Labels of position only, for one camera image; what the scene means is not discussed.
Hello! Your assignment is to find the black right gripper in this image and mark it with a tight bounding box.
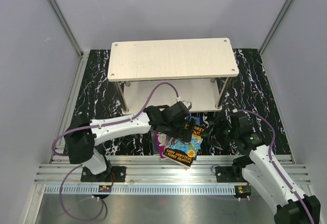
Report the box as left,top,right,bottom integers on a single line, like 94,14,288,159
199,116,239,151

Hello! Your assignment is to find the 169-Storey Treehouse book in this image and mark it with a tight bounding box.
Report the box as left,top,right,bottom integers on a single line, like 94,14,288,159
163,116,206,169

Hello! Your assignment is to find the purple puzzle book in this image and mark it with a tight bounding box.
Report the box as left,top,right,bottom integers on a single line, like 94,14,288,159
153,131,170,160

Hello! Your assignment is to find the dark blue book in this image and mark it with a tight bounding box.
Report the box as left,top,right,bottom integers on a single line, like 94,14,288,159
151,131,159,155

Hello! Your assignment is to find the Jane Eyre book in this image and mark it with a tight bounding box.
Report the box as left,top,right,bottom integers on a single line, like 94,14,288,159
158,134,171,159

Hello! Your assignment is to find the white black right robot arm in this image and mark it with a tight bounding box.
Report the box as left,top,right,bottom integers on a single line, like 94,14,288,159
208,110,321,223

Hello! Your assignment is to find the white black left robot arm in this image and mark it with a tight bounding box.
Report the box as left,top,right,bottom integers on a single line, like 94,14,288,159
64,101,193,182

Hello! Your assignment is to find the two-tier light wooden shelf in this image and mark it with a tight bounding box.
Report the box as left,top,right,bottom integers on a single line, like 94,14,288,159
107,38,239,114

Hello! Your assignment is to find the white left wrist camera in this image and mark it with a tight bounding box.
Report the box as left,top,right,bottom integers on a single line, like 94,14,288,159
175,96,192,110

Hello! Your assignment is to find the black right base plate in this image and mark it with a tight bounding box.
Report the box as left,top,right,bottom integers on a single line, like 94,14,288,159
215,166,247,184

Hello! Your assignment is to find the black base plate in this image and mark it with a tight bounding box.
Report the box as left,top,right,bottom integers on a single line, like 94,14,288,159
81,166,127,183
215,166,247,184

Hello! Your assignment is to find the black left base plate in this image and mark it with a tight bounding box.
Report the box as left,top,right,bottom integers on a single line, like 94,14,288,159
81,166,127,183

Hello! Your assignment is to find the aluminium mounting rail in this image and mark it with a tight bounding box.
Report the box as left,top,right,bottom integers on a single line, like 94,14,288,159
33,154,311,185

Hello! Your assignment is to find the slotted white cable duct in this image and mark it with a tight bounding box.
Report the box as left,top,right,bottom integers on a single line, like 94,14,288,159
45,184,236,195

